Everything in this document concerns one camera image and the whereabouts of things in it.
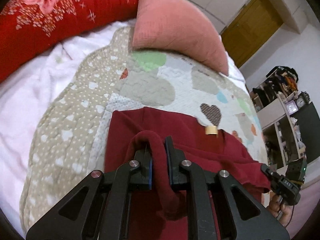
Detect dark red knit sweater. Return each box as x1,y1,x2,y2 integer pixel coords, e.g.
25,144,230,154
105,107,270,239

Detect person right hand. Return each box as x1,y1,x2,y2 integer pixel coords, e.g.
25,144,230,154
266,194,295,227

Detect black monitor screen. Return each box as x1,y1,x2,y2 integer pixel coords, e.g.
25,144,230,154
292,102,320,163

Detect heart patterned patchwork bedspread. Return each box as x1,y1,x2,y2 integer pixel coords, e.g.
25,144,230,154
20,27,267,232

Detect cluttered white shelf unit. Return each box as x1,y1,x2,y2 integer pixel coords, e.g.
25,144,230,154
249,66,310,169

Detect beige sweater neck label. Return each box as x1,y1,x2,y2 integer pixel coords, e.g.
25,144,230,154
205,125,219,135

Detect white fleece blanket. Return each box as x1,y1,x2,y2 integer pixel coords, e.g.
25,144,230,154
1,20,135,236

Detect wooden door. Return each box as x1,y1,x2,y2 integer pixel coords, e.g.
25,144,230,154
221,0,283,68

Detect red floral quilt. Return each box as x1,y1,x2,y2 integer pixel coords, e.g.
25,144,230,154
1,0,138,81

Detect pink corduroy pillow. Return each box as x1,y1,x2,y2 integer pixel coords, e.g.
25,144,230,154
132,0,228,75

